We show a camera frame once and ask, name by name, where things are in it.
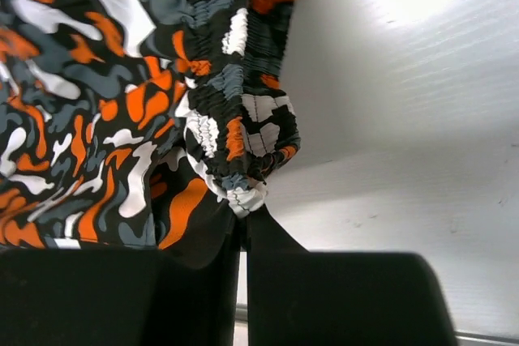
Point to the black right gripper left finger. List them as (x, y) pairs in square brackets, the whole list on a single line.
[(184, 295)]

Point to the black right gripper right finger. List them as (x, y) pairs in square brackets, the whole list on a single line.
[(301, 297)]

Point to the orange camouflage shorts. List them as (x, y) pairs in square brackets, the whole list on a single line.
[(131, 122)]

